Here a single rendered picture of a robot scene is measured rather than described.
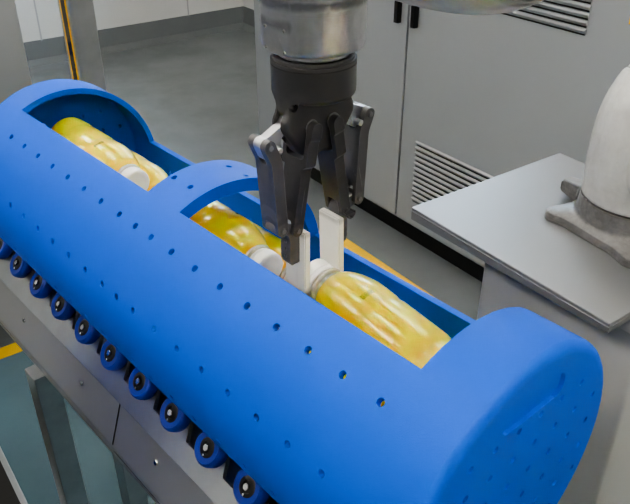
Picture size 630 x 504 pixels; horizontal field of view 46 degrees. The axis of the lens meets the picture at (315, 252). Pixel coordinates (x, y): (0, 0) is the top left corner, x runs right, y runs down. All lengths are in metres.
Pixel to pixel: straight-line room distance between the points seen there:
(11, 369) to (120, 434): 1.60
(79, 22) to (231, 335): 1.24
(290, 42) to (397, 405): 0.30
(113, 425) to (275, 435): 0.45
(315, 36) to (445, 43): 2.11
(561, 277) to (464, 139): 1.66
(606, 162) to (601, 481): 0.51
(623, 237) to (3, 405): 1.91
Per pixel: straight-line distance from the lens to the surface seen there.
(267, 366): 0.65
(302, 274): 0.72
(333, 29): 0.61
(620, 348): 1.16
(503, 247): 1.15
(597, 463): 1.30
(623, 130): 1.13
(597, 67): 2.32
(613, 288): 1.11
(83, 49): 1.84
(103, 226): 0.87
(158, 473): 0.99
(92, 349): 1.09
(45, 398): 1.60
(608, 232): 1.19
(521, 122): 2.53
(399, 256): 3.03
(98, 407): 1.10
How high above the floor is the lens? 1.60
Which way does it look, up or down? 32 degrees down
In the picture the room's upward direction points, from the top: straight up
